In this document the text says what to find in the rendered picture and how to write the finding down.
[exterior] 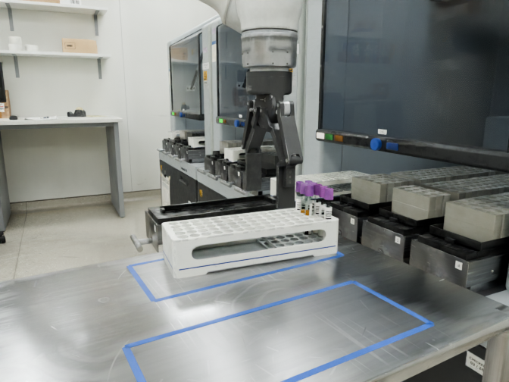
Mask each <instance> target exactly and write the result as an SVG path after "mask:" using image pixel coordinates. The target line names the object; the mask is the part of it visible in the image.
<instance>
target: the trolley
mask: <svg viewBox="0 0 509 382"><path fill-rule="evenodd" d="M486 341H487V347H486V357H485V363H484V369H483V374H482V382H509V306H507V305H504V304H502V303H500V302H497V301H495V300H493V299H490V298H488V297H485V296H483V295H480V294H478V293H475V292H473V291H471V290H469V289H466V288H464V287H462V286H459V285H457V284H455V283H452V282H450V281H447V280H445V279H442V278H440V277H437V276H436V275H433V274H431V273H428V272H426V271H423V270H421V269H419V268H416V267H414V266H412V265H409V264H407V263H404V262H402V261H399V260H398V259H395V258H393V257H390V256H388V255H385V254H383V253H381V252H378V251H376V250H374V249H371V248H369V247H366V246H364V245H361V244H360V243H356V242H355V241H352V240H350V239H347V238H345V237H343V236H340V235H338V249H337V253H334V254H329V255H320V256H315V257H314V256H308V257H303V258H294V259H289V260H284V261H275V262H270V263H265V264H260V265H251V266H246V267H241V268H232V269H227V270H222V271H213V272H208V273H206V274H203V275H198V276H192V277H184V278H178V279H177V278H173V276H172V274H171V272H170V270H169V268H168V266H167V264H166V262H165V260H164V254H163V252H156V253H152V254H147V255H140V256H135V257H131V258H123V259H119V260H115V261H107V262H102V263H98V264H94V265H87V266H82V267H78V268H71V269H66V270H62V271H54V272H50V273H45V274H38V275H33V276H29V277H22V278H17V279H13V280H6V281H1V282H0V382H402V381H404V380H407V379H408V378H410V377H413V376H414V375H417V374H419V373H421V372H423V371H425V370H427V369H429V368H431V367H434V366H436V365H438V364H440V363H442V362H444V361H446V360H448V359H451V358H453V357H455V356H456V355H459V354H461V353H462V352H465V351H467V350H469V349H472V348H473V347H475V346H478V345H479V344H481V343H484V342H486Z"/></svg>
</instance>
